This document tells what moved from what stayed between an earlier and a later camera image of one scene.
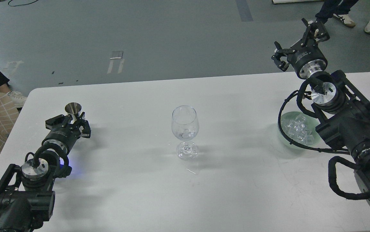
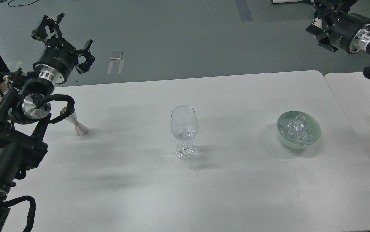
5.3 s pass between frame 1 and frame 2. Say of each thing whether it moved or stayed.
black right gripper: moved
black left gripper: moved
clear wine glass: stayed
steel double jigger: moved
